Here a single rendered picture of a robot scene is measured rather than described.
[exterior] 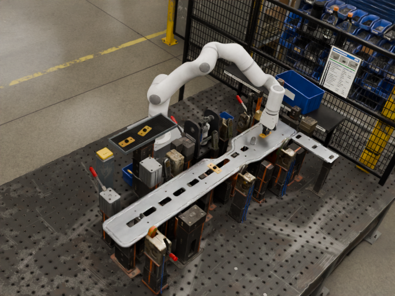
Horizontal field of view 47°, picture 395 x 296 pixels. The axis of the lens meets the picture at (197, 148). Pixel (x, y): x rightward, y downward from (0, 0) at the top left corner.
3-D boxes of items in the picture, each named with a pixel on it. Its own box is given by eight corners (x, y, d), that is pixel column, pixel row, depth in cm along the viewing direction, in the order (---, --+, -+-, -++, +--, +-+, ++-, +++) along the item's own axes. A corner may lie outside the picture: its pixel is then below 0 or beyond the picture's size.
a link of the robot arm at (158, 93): (161, 97, 281) (154, 111, 269) (148, 83, 276) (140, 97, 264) (223, 57, 254) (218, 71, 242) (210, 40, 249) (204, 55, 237)
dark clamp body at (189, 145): (181, 198, 270) (188, 151, 245) (167, 186, 276) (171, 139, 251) (194, 190, 276) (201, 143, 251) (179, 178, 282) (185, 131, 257)
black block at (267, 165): (260, 207, 272) (271, 172, 253) (247, 197, 277) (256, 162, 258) (268, 200, 277) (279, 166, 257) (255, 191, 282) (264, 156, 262)
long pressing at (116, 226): (128, 254, 202) (128, 252, 201) (97, 224, 213) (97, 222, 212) (299, 133, 284) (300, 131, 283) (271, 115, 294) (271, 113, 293)
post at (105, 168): (105, 219, 251) (103, 162, 223) (97, 211, 255) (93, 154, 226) (116, 212, 256) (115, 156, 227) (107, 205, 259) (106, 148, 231)
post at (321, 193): (321, 198, 283) (335, 165, 264) (306, 188, 288) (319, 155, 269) (326, 193, 287) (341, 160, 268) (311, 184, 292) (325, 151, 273)
